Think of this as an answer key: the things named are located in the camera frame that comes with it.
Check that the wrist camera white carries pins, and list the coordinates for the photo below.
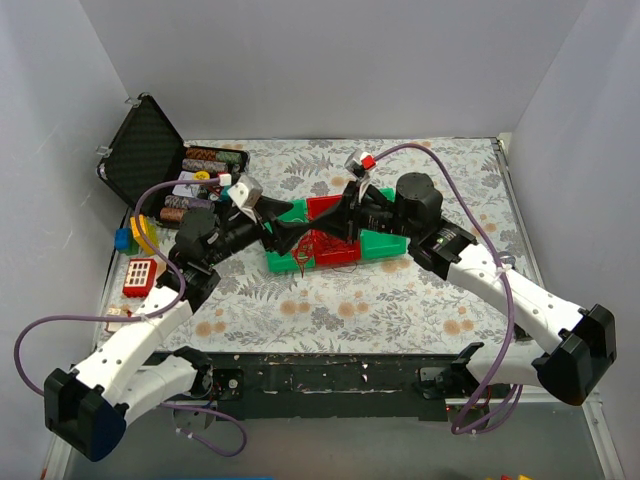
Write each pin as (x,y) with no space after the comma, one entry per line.
(245,194)
(359,164)

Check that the yellow toy brick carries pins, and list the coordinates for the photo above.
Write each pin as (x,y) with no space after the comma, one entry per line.
(144,234)

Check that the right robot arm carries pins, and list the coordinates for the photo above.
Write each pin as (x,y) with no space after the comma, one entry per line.
(550,343)

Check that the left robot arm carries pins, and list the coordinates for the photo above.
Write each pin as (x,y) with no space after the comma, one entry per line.
(91,405)

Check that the red white toy brick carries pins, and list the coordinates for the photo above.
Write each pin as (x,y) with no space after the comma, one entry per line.
(139,278)

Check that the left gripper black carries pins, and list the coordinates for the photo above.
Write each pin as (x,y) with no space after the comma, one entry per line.
(265,220)

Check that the green plastic bin right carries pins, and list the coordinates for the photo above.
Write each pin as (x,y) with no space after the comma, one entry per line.
(375,246)

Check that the red plastic bin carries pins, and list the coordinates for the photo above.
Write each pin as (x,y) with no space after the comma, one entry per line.
(330,251)

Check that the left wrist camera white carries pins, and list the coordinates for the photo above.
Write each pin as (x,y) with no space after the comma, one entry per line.
(245,194)

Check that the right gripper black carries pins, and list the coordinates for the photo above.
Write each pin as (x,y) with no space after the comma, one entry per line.
(354,215)

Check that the blue toy brick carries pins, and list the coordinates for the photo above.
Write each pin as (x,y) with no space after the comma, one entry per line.
(123,239)

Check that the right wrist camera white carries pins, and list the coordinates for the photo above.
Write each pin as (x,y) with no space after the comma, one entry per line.
(359,164)

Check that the black poker chip case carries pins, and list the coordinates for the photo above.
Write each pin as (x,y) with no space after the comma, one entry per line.
(148,150)

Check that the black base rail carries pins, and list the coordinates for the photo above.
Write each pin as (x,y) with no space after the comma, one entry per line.
(329,385)

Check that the yellow poker dealer chip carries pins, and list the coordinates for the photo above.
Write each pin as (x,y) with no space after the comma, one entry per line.
(201,176)

